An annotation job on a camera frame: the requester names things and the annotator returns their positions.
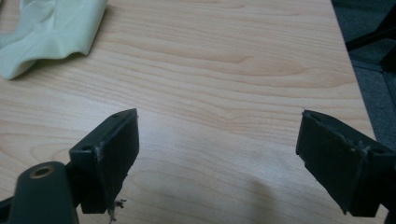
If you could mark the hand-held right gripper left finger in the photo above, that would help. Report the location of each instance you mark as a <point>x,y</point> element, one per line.
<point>106,161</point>

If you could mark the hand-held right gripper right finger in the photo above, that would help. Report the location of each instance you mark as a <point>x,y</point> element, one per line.
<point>336,155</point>

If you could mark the pale green cloth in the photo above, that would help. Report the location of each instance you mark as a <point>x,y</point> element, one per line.
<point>49,31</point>

